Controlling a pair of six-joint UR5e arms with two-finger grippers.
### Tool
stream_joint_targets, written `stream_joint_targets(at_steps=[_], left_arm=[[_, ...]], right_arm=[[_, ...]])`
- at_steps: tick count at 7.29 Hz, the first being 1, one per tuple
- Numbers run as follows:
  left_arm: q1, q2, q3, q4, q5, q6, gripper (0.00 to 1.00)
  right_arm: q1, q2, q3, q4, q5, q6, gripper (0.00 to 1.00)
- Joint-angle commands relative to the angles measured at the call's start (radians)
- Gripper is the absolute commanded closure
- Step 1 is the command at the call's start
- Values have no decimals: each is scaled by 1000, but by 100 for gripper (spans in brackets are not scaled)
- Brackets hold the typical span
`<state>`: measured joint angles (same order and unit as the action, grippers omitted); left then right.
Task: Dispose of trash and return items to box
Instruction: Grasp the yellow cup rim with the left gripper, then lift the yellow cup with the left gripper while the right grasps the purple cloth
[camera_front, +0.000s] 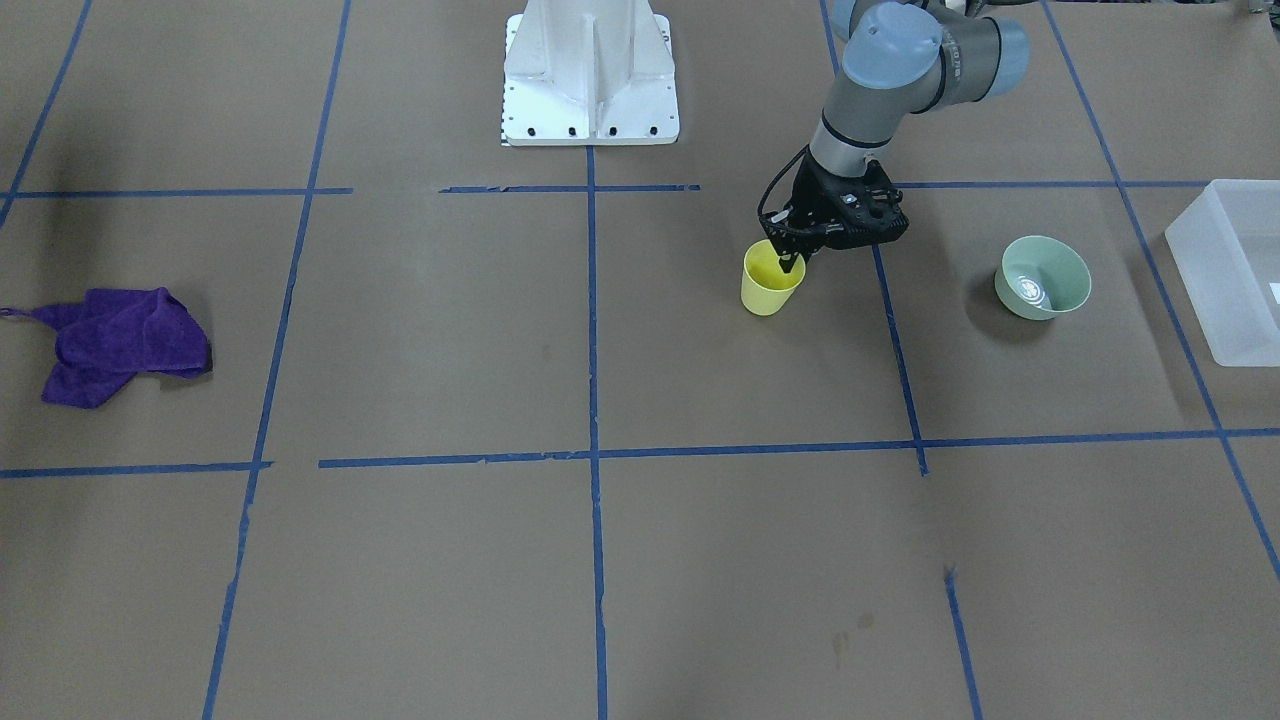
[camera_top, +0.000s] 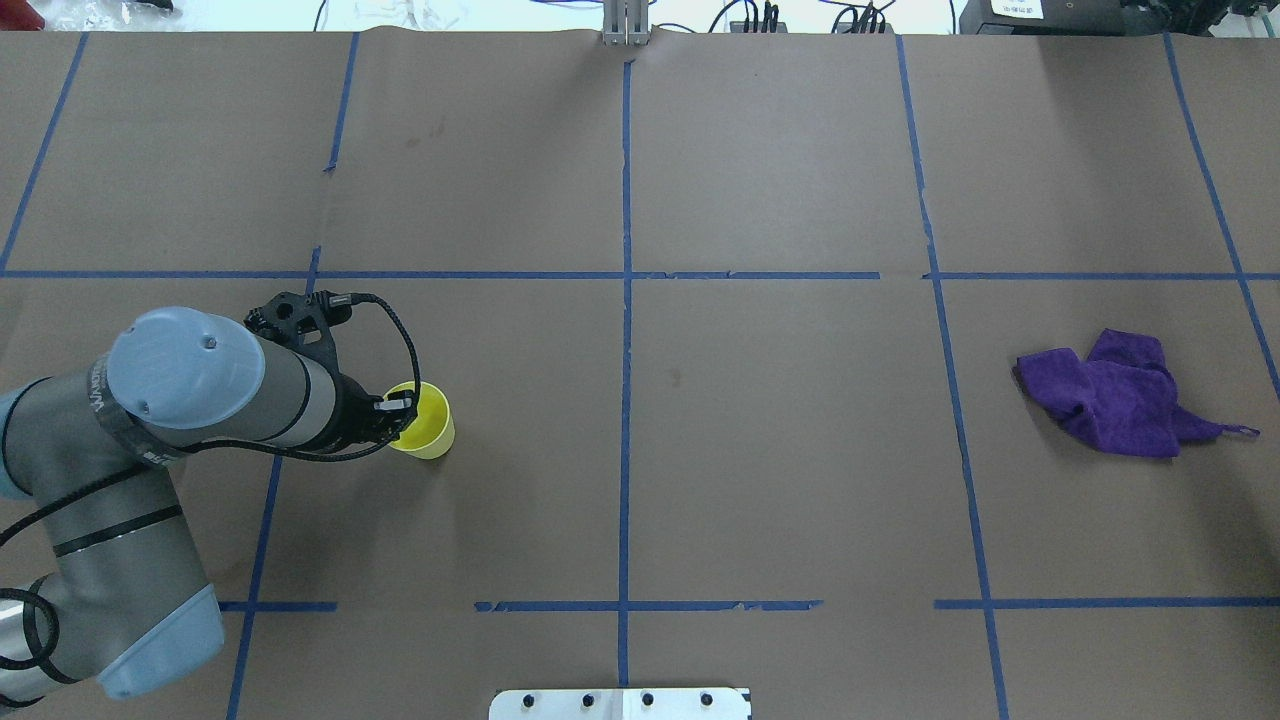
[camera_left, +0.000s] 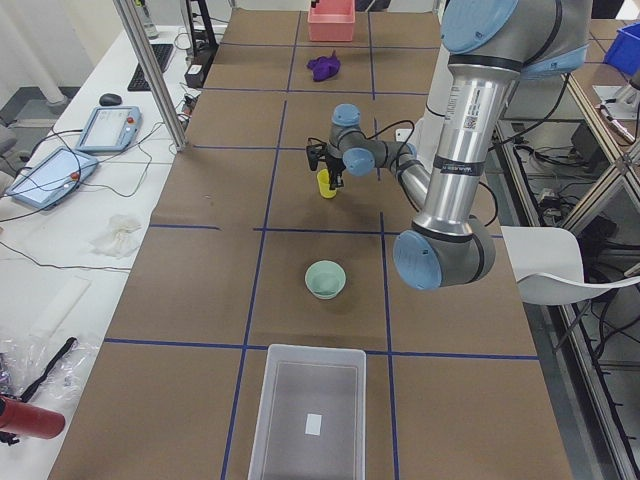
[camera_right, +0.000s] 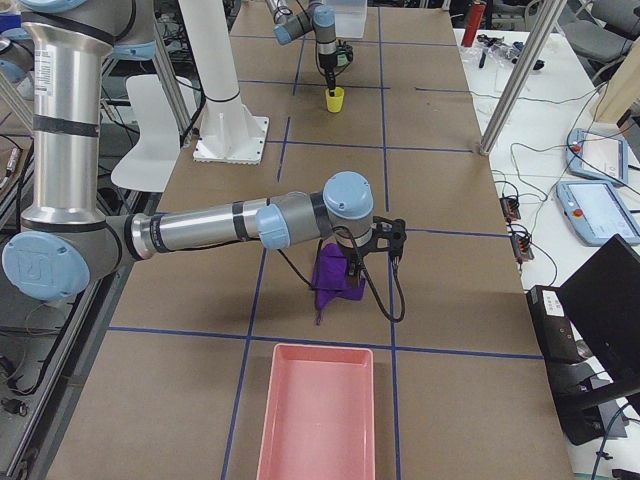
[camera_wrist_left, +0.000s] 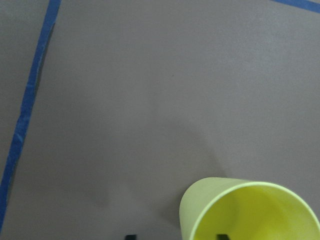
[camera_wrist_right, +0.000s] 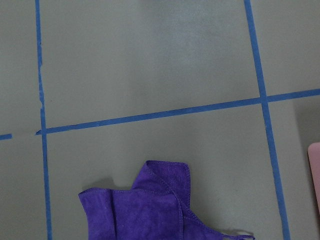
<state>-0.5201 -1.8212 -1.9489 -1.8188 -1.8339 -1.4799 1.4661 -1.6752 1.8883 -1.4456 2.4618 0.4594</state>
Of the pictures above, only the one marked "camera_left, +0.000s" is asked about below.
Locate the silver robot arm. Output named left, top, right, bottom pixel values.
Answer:
left=307, top=1, right=592, bottom=290

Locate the green ceramic bowl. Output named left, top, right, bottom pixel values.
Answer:
left=304, top=260, right=346, bottom=300

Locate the white plastic chair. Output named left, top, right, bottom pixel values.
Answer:
left=501, top=226, right=639, bottom=306

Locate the black keyboard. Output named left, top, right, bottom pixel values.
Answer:
left=126, top=43, right=175, bottom=93

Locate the far teach pendant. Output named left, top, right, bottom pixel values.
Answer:
left=75, top=106, right=142, bottom=155

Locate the near teach pendant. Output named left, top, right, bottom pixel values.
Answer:
left=6, top=147, right=98, bottom=209

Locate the yellow plastic cup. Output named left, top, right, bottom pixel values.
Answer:
left=316, top=169, right=337, bottom=199

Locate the blue storage bin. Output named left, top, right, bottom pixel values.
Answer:
left=604, top=22, right=640, bottom=75

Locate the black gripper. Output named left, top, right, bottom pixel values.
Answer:
left=326, top=155, right=344, bottom=190

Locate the teach pendant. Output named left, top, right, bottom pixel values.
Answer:
left=6, top=147, right=98, bottom=209
left=75, top=106, right=142, bottom=155

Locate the red cylinder bottle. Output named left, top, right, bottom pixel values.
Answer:
left=1, top=396, right=66, bottom=439

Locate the aluminium frame post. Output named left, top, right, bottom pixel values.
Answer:
left=113, top=0, right=187, bottom=152

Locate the clear plastic box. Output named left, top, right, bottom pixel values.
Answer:
left=248, top=344, right=367, bottom=479

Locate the black box device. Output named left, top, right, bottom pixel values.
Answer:
left=184, top=64, right=204, bottom=89

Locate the purple cloth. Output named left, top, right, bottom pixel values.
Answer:
left=306, top=51, right=341, bottom=82

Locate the black strap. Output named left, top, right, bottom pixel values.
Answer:
left=19, top=336, right=79, bottom=403

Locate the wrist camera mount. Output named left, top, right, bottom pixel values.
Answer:
left=305, top=137, right=327, bottom=171

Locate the white crumpled tissue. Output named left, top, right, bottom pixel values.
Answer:
left=90, top=214, right=142, bottom=259

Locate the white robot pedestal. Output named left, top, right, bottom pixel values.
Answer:
left=394, top=0, right=451, bottom=146

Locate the white foam strip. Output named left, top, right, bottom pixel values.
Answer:
left=28, top=276, right=91, bottom=338

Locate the pink plastic bin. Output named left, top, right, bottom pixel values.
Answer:
left=307, top=0, right=356, bottom=42

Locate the black computer mouse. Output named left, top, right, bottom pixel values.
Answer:
left=99, top=93, right=122, bottom=107

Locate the clear plastic bag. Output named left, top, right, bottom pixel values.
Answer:
left=1, top=335, right=99, bottom=406

